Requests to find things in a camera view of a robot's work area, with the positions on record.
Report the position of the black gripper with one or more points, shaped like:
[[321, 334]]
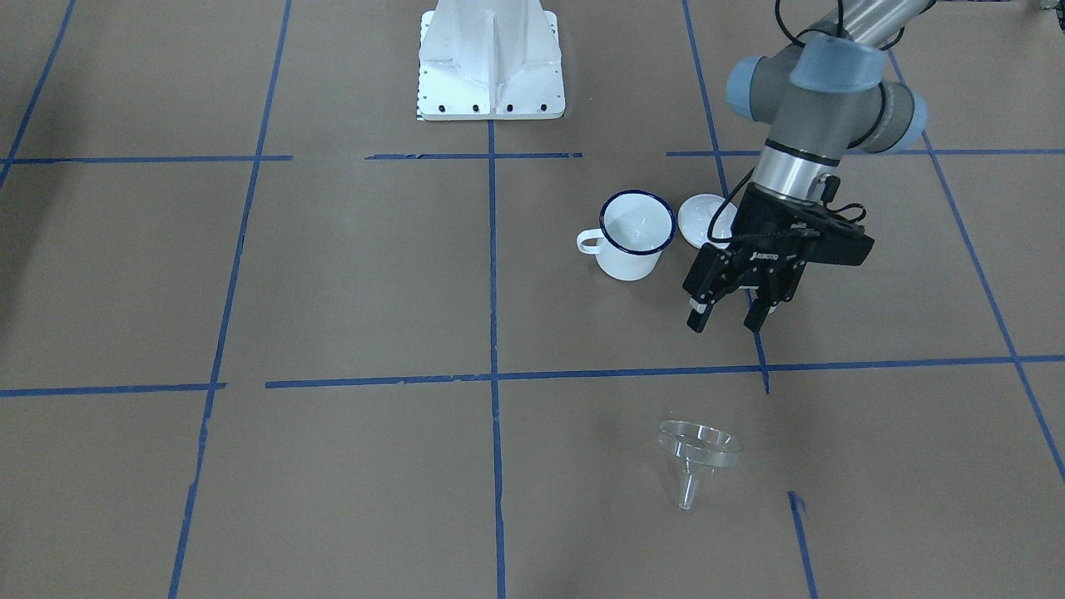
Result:
[[764, 235]]

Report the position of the clear plastic funnel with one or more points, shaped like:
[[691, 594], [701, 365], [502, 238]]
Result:
[[697, 449]]

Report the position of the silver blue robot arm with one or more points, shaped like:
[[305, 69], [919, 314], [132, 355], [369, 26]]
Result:
[[822, 95]]

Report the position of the white round cup lid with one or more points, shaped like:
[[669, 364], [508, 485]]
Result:
[[694, 218]]

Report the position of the white enamel cup blue rim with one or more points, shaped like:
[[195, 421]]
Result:
[[634, 228]]

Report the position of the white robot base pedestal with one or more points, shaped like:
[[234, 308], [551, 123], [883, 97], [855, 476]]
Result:
[[481, 60]]

